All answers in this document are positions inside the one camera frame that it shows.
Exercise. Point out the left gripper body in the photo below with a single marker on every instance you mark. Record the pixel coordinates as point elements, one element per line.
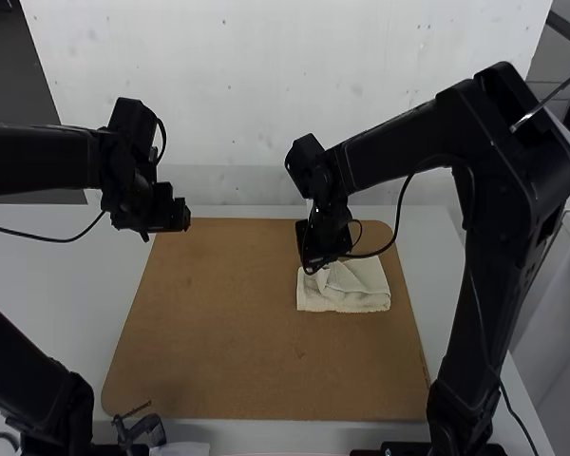
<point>167,214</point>

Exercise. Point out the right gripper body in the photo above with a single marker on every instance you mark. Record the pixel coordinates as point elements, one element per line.
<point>324,235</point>

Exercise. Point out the pale towel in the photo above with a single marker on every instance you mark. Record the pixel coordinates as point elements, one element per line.
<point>356,290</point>

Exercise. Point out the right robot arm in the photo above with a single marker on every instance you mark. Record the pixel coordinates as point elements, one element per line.
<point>503,166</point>

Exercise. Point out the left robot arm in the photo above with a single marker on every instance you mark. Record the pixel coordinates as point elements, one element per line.
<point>33,157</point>

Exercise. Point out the cork mat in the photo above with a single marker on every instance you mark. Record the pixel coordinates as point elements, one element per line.
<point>228,323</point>

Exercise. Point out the black clamp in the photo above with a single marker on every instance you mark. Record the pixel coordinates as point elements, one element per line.
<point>138,426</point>

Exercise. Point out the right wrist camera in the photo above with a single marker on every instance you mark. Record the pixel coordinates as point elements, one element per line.
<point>305,164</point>

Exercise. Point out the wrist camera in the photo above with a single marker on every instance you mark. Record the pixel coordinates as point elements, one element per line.
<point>132,119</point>
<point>305,164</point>

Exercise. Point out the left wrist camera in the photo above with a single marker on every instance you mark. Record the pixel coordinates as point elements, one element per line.
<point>132,119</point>

